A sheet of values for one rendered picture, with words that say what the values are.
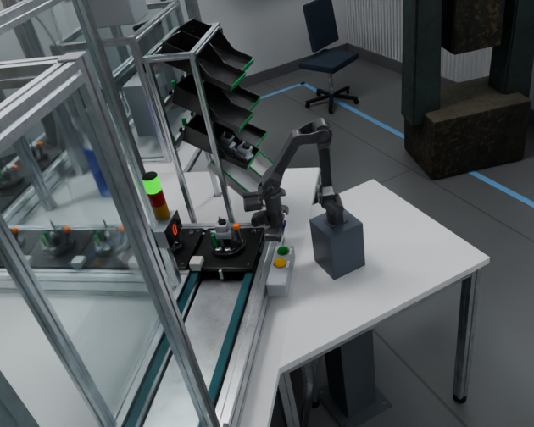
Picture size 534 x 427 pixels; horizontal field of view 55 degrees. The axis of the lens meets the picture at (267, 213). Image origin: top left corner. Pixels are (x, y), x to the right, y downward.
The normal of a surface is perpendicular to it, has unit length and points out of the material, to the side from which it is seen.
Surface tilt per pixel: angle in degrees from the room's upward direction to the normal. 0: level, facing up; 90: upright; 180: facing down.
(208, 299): 0
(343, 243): 90
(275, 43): 90
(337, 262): 90
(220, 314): 0
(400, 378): 0
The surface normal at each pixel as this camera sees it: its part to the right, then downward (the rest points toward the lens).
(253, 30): 0.45, 0.46
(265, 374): -0.15, -0.81
